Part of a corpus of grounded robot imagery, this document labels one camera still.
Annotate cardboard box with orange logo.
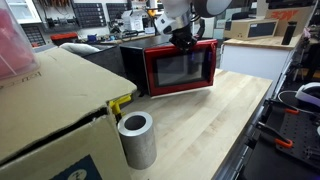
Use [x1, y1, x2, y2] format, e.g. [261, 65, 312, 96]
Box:
[255, 5, 315, 38]

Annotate white table with wooden top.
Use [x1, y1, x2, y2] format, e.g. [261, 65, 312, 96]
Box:
[219, 34, 303, 83]

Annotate large cardboard box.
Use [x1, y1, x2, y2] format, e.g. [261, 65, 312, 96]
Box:
[0, 47, 139, 180]

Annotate metal cylinder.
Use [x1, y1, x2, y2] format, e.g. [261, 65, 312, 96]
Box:
[117, 110, 158, 171]

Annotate red toolbox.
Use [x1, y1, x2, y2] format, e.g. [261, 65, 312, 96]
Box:
[49, 31, 80, 47]

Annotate small parts drawer organizer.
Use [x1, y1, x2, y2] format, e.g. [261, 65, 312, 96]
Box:
[72, 2, 107, 29]
[21, 24, 47, 48]
[105, 2, 133, 22]

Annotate black wall tool rack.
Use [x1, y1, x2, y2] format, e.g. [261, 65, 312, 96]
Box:
[37, 0, 73, 8]

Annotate dark grey bin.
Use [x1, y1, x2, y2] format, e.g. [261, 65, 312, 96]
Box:
[82, 44, 128, 79]

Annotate pink clear plastic storage bin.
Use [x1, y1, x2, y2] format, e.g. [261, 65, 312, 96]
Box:
[0, 0, 42, 81]

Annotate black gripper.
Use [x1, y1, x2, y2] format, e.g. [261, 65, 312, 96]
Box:
[168, 25, 199, 55]

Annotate black bottle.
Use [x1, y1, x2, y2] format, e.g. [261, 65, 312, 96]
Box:
[281, 20, 298, 46]

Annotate white cloth bundle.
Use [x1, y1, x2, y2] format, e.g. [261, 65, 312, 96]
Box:
[59, 42, 102, 57]

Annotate black red microwave body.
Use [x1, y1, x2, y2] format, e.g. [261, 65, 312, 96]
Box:
[118, 33, 218, 100]

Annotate blue tool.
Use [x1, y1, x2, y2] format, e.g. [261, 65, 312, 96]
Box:
[86, 32, 98, 43]

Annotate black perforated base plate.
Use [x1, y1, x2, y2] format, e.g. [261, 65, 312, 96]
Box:
[273, 109, 320, 168]

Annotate orange handled black clamp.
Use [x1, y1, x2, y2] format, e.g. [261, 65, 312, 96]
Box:
[269, 99, 301, 116]
[255, 121, 295, 150]

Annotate yellow black clamp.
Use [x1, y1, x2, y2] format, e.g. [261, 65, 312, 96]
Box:
[108, 93, 133, 124]

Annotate black storage rack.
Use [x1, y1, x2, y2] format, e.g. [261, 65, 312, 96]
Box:
[289, 0, 320, 85]

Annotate white device box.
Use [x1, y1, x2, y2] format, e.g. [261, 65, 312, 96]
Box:
[121, 9, 145, 32]

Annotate white cable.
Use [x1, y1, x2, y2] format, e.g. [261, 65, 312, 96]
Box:
[277, 89, 320, 116]

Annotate white glass door cabinet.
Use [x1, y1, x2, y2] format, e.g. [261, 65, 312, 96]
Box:
[4, 0, 43, 25]

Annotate cardboard box with dark panel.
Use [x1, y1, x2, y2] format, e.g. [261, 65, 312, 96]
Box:
[223, 17, 280, 41]

